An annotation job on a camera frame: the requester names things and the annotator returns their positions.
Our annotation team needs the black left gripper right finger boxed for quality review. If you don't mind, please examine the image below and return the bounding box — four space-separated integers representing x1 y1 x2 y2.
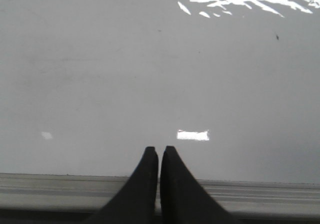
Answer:
160 146 238 224

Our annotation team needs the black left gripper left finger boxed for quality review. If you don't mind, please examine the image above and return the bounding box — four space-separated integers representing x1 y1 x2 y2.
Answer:
86 147 159 224

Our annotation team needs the white whiteboard with aluminium frame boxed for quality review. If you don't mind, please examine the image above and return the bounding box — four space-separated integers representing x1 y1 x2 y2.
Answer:
0 0 320 219

